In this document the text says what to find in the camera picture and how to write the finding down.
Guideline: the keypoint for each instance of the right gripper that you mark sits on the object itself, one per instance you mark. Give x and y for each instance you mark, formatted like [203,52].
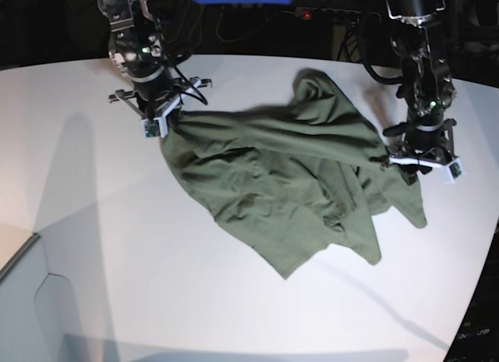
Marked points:
[158,98]

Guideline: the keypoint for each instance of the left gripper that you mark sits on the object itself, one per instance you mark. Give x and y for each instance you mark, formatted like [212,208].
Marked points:
[421,149]

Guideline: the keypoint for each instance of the green t-shirt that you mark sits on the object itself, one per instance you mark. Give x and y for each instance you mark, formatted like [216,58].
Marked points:
[289,181]

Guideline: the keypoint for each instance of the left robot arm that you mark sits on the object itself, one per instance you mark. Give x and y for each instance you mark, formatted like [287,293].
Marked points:
[418,40]

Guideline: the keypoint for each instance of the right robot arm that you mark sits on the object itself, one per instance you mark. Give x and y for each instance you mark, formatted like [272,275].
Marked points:
[137,48]

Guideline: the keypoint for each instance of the black power strip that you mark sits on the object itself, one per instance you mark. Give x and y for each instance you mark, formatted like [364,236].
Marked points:
[335,16]

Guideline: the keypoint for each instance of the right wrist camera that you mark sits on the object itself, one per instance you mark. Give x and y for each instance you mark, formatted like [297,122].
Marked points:
[150,128]

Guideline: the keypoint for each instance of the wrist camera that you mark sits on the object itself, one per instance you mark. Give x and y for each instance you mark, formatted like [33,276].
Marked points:
[150,128]
[454,170]

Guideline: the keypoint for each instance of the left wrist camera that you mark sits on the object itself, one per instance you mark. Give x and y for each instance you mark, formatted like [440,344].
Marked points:
[454,170]

